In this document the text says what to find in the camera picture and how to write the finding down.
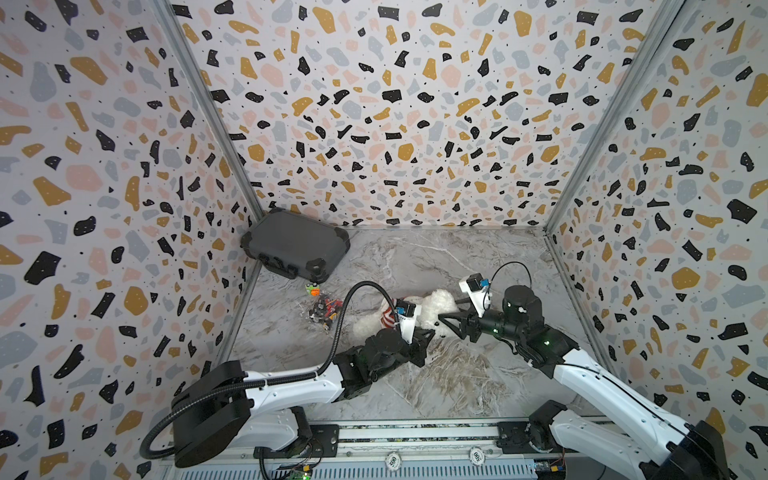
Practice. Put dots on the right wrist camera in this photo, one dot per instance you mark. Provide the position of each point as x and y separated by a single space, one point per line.
477 290

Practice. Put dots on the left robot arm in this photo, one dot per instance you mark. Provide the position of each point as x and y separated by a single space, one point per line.
230 405

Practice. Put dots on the clear bag of small toys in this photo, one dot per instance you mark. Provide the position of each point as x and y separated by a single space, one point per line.
324 309

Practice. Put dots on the white teddy bear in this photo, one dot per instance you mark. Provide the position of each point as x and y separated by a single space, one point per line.
439 301

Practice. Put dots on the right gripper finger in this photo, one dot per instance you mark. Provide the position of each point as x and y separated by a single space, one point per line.
460 327
461 316

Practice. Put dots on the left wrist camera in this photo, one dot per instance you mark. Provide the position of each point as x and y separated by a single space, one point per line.
406 314

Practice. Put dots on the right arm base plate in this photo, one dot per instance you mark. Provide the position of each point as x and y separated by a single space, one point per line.
536 433

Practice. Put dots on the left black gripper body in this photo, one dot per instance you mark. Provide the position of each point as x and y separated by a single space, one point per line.
411 345

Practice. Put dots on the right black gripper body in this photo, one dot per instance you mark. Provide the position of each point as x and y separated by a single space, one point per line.
466 325

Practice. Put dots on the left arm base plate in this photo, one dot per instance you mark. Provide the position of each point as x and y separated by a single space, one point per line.
319 441

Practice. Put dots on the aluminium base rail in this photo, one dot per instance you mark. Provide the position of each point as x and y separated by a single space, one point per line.
402 449

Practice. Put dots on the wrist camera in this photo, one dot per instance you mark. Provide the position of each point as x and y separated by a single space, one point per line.
477 290
406 314

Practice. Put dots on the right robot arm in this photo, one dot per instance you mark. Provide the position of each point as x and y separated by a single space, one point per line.
647 442

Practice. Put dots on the red white striped sweater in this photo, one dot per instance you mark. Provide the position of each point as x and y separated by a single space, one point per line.
388 318

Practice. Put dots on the dark grey hard case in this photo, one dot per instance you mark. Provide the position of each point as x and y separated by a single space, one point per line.
292 245

